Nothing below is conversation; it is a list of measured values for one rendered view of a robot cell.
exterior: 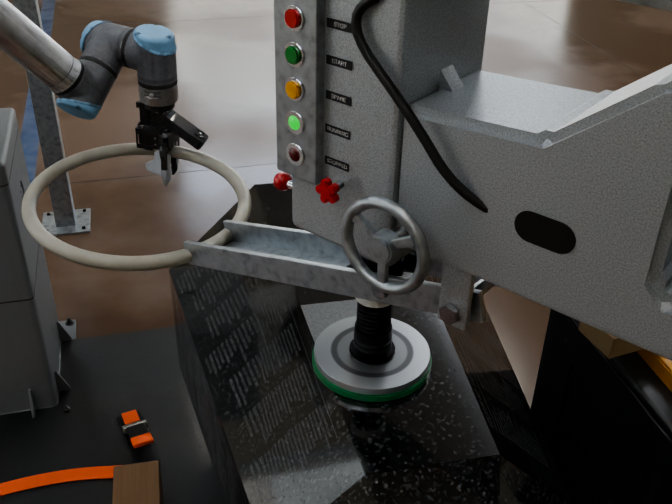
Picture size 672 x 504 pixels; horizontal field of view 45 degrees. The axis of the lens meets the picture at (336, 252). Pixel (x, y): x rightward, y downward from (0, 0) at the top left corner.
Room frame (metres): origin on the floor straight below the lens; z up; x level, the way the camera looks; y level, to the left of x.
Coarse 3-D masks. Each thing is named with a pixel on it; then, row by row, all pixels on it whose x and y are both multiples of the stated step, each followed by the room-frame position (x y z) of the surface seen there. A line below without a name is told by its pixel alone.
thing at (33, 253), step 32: (0, 128) 2.09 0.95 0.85; (0, 160) 1.89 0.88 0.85; (0, 192) 1.86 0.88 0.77; (0, 224) 1.85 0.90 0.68; (0, 256) 1.85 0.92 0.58; (32, 256) 1.99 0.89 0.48; (0, 288) 1.84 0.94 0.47; (32, 288) 1.88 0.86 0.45; (0, 320) 1.84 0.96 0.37; (32, 320) 1.86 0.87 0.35; (0, 352) 1.83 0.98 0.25; (32, 352) 1.85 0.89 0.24; (0, 384) 1.83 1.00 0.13; (32, 384) 1.85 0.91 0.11; (64, 384) 1.93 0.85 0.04; (32, 416) 1.81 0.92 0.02
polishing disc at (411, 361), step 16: (352, 320) 1.24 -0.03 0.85; (320, 336) 1.19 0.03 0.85; (336, 336) 1.19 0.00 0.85; (352, 336) 1.19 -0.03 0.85; (400, 336) 1.20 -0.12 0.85; (416, 336) 1.20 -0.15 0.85; (320, 352) 1.14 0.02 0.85; (336, 352) 1.15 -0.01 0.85; (400, 352) 1.15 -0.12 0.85; (416, 352) 1.15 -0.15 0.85; (320, 368) 1.10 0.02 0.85; (336, 368) 1.10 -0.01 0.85; (352, 368) 1.10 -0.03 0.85; (368, 368) 1.10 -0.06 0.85; (384, 368) 1.10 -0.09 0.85; (400, 368) 1.11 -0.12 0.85; (416, 368) 1.11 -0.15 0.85; (336, 384) 1.07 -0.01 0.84; (352, 384) 1.06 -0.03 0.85; (368, 384) 1.06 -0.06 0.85; (384, 384) 1.06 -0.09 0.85; (400, 384) 1.06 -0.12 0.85
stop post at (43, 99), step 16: (16, 0) 2.95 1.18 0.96; (32, 0) 2.96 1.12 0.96; (32, 16) 2.96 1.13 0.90; (32, 80) 2.95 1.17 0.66; (32, 96) 2.95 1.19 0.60; (48, 96) 2.96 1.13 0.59; (48, 112) 2.96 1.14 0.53; (48, 128) 2.95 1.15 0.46; (48, 144) 2.95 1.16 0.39; (48, 160) 2.95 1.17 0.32; (64, 176) 2.96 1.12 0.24; (64, 192) 2.96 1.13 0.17; (64, 208) 2.96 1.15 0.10; (48, 224) 2.96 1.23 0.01; (64, 224) 2.95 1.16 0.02; (80, 224) 2.97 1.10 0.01
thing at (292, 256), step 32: (224, 224) 1.46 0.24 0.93; (256, 224) 1.41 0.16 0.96; (192, 256) 1.36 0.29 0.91; (224, 256) 1.30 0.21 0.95; (256, 256) 1.25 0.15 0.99; (288, 256) 1.32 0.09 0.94; (320, 256) 1.29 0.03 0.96; (320, 288) 1.15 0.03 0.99; (352, 288) 1.11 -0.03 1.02; (480, 288) 1.01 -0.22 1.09; (448, 320) 0.95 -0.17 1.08; (480, 320) 0.96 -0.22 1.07
